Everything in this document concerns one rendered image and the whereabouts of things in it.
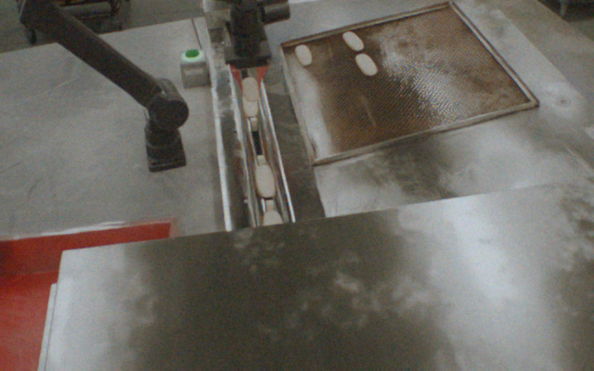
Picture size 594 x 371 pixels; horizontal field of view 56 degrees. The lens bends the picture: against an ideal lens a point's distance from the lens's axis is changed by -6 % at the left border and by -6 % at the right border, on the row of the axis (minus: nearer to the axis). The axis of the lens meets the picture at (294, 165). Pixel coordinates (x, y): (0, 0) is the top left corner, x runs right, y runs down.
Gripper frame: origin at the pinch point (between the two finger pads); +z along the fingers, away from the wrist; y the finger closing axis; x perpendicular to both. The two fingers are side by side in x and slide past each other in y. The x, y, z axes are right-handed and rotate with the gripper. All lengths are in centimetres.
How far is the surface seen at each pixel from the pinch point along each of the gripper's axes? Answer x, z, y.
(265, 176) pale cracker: 23.4, 7.5, -0.1
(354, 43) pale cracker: -15.2, 0.6, -28.1
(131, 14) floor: -254, 92, 61
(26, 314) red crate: 49, 10, 47
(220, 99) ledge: -6.6, 7.1, 7.2
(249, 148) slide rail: 12.5, 8.3, 2.2
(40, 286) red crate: 42, 10, 45
